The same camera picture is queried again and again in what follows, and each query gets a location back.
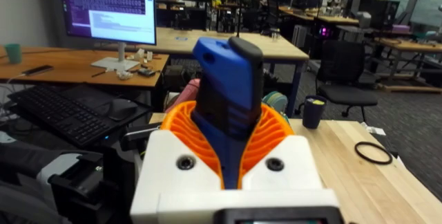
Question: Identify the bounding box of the black rubber ring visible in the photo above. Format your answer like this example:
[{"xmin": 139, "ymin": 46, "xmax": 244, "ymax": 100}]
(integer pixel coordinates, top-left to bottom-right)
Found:
[{"xmin": 354, "ymin": 140, "xmax": 394, "ymax": 166}]

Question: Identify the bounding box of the black computer mouse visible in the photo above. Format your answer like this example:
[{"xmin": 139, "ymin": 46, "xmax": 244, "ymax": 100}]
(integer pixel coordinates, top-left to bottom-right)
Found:
[{"xmin": 108, "ymin": 98, "xmax": 139, "ymax": 122}]

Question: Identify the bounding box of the wooden desk with monitor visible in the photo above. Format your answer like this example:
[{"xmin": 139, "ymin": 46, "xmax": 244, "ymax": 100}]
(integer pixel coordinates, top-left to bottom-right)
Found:
[{"xmin": 0, "ymin": 45, "xmax": 171, "ymax": 89}]

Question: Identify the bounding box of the white orange right gripper left finger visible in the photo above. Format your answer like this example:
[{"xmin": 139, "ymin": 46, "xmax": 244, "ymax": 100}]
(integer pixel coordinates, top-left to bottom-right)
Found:
[{"xmin": 130, "ymin": 100, "xmax": 226, "ymax": 224}]

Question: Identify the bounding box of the flat black phone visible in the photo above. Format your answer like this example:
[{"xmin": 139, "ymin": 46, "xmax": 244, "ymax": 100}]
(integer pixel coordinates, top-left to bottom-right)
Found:
[{"xmin": 21, "ymin": 64, "xmax": 55, "ymax": 77}]

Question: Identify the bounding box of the pink soft object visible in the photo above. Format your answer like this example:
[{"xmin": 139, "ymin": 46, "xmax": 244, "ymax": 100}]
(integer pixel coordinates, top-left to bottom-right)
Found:
[{"xmin": 164, "ymin": 77, "xmax": 201, "ymax": 113}]

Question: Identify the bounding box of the teal striped object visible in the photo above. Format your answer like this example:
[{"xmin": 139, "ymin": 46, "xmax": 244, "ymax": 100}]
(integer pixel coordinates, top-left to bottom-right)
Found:
[{"xmin": 262, "ymin": 91, "xmax": 289, "ymax": 115}]

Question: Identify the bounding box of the computer monitor on white stand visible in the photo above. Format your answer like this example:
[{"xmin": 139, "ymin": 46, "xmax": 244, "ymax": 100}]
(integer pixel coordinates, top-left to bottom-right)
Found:
[{"xmin": 59, "ymin": 0, "xmax": 158, "ymax": 72}]

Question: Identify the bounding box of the low wooden bench table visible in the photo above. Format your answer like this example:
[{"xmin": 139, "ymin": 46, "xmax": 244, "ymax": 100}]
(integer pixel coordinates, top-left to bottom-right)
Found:
[{"xmin": 374, "ymin": 36, "xmax": 442, "ymax": 95}]

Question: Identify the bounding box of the white paper slip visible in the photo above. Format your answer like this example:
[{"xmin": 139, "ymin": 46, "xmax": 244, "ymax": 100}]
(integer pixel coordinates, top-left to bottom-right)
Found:
[{"xmin": 360, "ymin": 121, "xmax": 387, "ymax": 136}]

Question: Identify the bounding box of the dark blue cup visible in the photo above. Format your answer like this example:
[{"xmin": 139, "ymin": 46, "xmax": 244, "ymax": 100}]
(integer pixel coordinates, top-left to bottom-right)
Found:
[{"xmin": 302, "ymin": 94, "xmax": 328, "ymax": 130}]

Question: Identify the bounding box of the green cup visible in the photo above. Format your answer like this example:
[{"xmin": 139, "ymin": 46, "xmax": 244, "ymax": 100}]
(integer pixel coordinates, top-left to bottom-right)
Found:
[{"xmin": 3, "ymin": 43, "xmax": 23, "ymax": 65}]

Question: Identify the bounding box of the white orange right gripper right finger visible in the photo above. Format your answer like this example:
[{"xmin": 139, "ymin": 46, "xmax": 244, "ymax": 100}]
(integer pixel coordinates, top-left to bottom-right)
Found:
[{"xmin": 237, "ymin": 102, "xmax": 325, "ymax": 191}]

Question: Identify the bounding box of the wooden desk with blue legs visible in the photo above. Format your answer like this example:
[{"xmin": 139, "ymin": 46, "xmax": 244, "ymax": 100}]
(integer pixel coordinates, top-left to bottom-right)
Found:
[{"xmin": 139, "ymin": 26, "xmax": 311, "ymax": 118}]

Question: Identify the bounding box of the black office chair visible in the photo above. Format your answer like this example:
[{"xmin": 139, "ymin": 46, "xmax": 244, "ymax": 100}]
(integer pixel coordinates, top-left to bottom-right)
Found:
[{"xmin": 315, "ymin": 39, "xmax": 379, "ymax": 124}]

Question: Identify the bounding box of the black keyboard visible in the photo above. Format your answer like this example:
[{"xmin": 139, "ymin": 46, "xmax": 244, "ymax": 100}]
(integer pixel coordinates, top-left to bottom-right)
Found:
[{"xmin": 7, "ymin": 85, "xmax": 115, "ymax": 149}]

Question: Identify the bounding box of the blue electric screwdriver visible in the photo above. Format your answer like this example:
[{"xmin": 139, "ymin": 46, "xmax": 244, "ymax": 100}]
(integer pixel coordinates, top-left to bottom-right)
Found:
[{"xmin": 191, "ymin": 36, "xmax": 265, "ymax": 190}]

